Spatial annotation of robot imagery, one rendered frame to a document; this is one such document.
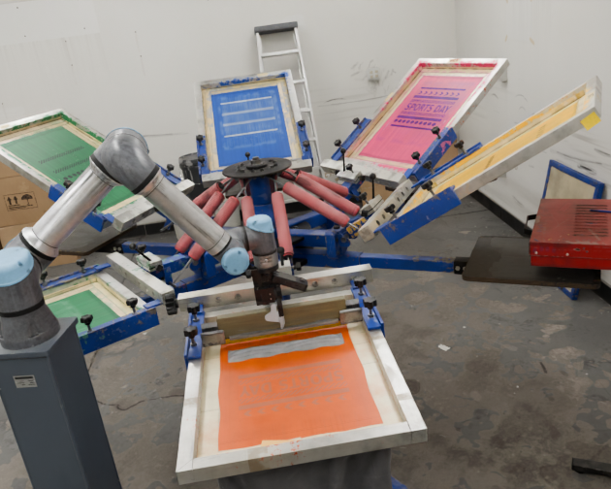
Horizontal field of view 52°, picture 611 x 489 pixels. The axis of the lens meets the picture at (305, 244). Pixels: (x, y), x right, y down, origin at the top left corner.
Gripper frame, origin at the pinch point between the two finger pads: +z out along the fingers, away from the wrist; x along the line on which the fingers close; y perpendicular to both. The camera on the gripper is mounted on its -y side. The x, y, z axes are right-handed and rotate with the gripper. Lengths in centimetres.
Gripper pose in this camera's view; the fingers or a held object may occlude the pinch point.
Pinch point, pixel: (283, 321)
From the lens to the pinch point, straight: 201.2
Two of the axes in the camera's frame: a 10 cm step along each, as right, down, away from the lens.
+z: 1.3, 9.2, 3.6
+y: -9.8, 1.6, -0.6
